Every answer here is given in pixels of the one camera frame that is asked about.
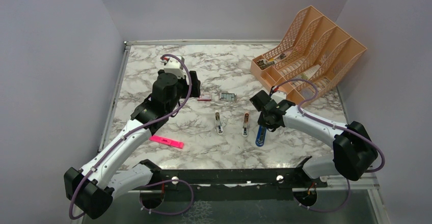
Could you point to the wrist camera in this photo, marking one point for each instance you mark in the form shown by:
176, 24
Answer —
173, 66
278, 96

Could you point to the red white staple box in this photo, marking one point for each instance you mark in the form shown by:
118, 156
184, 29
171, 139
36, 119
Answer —
205, 97

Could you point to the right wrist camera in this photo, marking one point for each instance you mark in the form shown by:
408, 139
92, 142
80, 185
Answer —
278, 96

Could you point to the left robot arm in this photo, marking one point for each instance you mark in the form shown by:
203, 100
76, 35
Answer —
92, 188

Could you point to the white stapler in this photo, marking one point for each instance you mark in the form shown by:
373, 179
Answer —
218, 123

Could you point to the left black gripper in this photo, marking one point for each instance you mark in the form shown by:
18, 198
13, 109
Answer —
196, 83

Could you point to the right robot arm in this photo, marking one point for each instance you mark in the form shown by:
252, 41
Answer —
352, 155

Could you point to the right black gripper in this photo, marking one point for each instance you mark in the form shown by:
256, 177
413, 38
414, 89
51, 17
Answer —
262, 121

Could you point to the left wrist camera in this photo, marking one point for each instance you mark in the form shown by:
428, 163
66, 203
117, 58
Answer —
173, 66

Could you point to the orange mesh file organizer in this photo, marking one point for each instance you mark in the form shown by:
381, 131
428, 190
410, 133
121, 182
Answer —
313, 49

